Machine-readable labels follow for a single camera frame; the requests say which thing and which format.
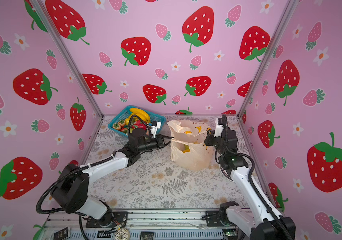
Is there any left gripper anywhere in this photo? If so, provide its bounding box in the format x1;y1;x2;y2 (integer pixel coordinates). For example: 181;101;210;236
136;135;174;155

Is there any teal plastic basket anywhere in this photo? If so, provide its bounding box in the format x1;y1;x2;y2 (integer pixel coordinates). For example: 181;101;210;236
108;106;166;137

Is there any beige plastic bag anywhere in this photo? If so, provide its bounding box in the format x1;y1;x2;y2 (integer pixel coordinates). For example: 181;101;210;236
167;120;215;171

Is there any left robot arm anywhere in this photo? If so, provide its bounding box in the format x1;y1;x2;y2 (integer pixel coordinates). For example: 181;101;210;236
49;129;170;226

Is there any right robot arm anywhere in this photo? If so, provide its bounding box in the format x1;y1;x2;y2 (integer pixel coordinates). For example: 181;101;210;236
205;129;296;240

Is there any strawberry fake fruit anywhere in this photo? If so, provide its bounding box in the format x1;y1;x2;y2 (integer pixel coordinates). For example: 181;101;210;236
112;123;122;131

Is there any red dragon fruit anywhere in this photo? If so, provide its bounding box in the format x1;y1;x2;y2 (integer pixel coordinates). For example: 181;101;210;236
131;120;147;130

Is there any small yellow banana bunch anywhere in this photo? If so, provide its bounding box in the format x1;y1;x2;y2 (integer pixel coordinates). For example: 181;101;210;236
129;108;150;123

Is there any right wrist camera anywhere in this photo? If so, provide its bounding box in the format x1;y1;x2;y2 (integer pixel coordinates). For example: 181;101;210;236
215;118;224;137

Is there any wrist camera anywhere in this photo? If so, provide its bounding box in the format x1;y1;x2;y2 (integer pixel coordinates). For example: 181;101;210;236
150;121;161;138
215;118;224;137

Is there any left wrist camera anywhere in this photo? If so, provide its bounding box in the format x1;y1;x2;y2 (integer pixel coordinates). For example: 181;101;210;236
150;121;161;138

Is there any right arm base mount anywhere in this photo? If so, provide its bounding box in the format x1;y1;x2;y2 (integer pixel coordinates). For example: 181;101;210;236
201;208;250;227

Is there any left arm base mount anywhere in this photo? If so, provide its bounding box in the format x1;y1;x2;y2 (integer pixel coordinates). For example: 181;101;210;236
85;211;128;229

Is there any aluminium rail frame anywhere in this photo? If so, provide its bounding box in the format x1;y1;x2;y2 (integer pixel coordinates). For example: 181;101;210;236
38;209;245;240

